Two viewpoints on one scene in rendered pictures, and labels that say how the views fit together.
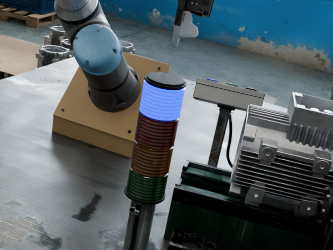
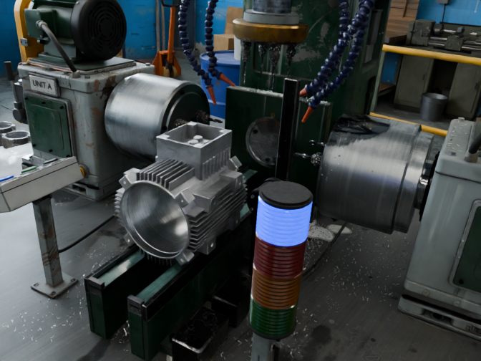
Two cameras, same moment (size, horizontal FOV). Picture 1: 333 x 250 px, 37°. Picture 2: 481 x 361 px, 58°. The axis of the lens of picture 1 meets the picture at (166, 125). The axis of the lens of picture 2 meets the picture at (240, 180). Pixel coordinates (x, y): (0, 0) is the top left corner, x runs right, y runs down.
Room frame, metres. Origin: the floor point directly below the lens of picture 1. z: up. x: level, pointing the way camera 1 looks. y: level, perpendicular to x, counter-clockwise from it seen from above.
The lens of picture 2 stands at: (0.59, 0.43, 1.43)
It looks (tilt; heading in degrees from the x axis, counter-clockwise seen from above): 26 degrees down; 289
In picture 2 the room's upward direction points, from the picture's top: 3 degrees clockwise
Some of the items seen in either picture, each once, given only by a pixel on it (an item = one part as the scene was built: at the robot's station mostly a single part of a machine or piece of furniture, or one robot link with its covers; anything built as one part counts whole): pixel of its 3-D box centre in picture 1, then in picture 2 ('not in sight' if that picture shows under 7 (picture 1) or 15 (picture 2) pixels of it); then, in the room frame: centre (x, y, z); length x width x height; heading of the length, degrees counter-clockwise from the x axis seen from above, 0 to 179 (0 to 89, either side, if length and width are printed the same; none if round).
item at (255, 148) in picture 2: not in sight; (269, 142); (0.89, -0.65, 1.02); 0.15 x 0.02 x 0.15; 172
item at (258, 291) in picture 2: (151, 154); (276, 278); (0.68, 0.01, 1.10); 0.06 x 0.06 x 0.04
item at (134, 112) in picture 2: not in sight; (146, 117); (1.25, -0.61, 1.04); 0.37 x 0.25 x 0.25; 172
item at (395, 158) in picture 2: not in sight; (385, 175); (0.57, -0.52, 1.04); 0.41 x 0.25 x 0.25; 172
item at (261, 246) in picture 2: (156, 127); (279, 248); (0.68, 0.01, 1.14); 0.06 x 0.06 x 0.04
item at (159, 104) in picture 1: (162, 98); (283, 215); (0.68, 0.01, 1.19); 0.06 x 0.06 x 0.04
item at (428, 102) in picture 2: not in sight; (431, 107); (0.16, -5.04, 0.14); 0.30 x 0.30 x 0.27
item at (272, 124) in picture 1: (286, 159); (184, 200); (0.94, -0.25, 1.02); 0.20 x 0.19 x 0.19; 83
